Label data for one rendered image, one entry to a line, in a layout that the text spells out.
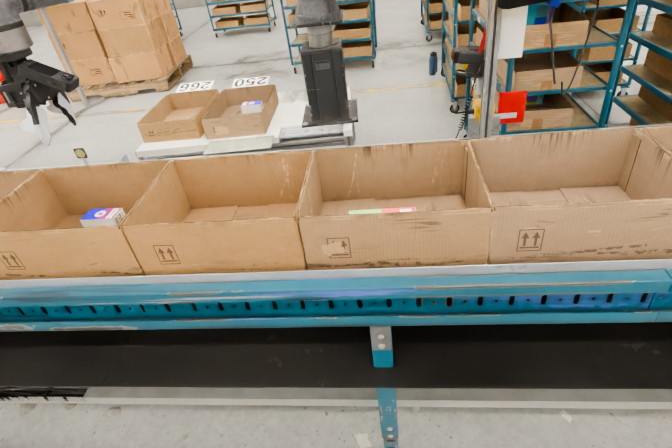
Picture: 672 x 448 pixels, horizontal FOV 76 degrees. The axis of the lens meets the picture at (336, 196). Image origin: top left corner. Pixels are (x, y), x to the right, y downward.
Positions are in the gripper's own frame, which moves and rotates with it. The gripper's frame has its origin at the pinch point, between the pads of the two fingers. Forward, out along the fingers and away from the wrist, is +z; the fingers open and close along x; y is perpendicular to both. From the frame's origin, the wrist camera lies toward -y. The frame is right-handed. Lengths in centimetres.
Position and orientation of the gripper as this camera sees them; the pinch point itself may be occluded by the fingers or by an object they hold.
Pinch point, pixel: (63, 132)
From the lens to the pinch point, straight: 125.6
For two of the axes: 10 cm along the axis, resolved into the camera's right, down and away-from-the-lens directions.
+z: 1.2, 8.2, 5.6
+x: -0.8, 5.7, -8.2
